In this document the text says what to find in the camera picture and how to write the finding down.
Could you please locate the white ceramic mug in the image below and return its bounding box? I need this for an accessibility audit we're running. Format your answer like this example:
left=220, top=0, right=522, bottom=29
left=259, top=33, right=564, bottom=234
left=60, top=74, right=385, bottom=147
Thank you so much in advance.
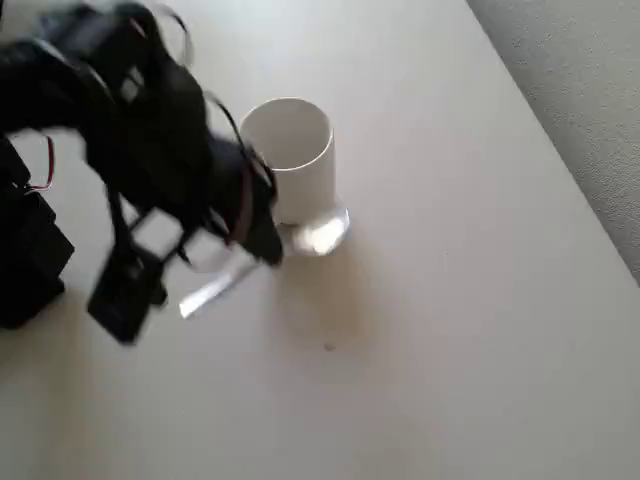
left=238, top=96, right=335, bottom=226

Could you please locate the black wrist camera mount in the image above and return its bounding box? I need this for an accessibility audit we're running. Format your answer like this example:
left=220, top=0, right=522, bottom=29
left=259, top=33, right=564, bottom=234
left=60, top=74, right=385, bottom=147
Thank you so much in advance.
left=86, top=244, right=169, bottom=347

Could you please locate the shiny metal spoon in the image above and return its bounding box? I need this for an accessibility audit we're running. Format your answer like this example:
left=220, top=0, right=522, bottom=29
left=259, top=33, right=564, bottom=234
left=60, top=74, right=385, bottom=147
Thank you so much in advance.
left=178, top=205, right=351, bottom=320

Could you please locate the red and black arm cable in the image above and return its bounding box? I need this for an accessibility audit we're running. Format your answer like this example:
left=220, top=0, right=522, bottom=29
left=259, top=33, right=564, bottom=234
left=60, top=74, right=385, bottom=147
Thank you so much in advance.
left=27, top=134, right=56, bottom=194

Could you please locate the red gripper servo cable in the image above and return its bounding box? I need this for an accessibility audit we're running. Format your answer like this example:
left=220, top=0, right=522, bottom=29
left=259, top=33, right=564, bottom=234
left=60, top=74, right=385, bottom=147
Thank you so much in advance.
left=225, top=155, right=257, bottom=247

